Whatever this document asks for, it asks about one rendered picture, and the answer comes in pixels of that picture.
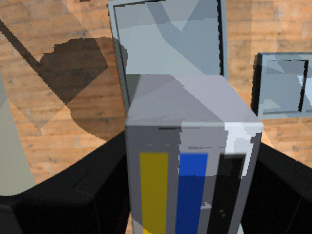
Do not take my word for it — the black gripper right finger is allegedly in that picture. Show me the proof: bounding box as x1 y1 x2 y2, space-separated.
240 141 312 234

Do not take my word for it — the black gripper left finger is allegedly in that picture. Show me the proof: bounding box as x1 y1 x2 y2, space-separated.
0 129 131 234

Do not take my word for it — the grey flat panel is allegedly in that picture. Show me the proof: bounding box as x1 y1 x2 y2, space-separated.
0 72 36 196

